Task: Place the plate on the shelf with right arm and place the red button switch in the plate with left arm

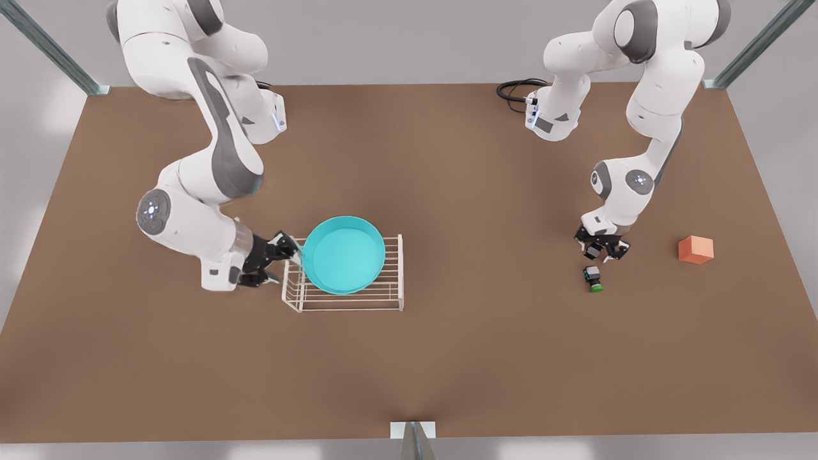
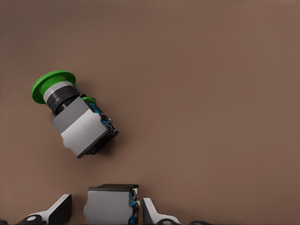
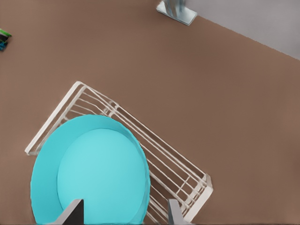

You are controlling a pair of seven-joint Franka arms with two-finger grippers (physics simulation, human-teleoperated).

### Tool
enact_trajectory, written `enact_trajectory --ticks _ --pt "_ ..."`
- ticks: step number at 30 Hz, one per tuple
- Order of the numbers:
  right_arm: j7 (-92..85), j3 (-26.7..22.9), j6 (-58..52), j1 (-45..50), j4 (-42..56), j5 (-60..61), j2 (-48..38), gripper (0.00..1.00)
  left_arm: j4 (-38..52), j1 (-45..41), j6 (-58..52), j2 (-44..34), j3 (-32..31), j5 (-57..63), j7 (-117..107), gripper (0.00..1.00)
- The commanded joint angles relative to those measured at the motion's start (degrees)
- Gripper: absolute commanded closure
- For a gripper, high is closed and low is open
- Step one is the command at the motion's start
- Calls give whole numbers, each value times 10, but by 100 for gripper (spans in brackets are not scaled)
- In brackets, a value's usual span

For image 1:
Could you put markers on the green button switch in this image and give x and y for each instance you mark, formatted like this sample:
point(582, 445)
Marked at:
point(594, 278)

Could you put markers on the turquoise round plate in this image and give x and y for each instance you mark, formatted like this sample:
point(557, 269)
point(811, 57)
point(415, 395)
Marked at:
point(344, 254)

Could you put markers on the orange cube block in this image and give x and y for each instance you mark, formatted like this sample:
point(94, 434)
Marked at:
point(696, 249)

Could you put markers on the silver frame post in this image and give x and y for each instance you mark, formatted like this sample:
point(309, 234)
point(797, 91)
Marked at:
point(54, 51)
point(414, 439)
point(754, 45)

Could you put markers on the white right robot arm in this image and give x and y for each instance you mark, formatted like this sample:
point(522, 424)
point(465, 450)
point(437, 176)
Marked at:
point(211, 166)

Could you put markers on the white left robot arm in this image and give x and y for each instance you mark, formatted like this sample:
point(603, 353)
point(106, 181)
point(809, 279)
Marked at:
point(645, 96)

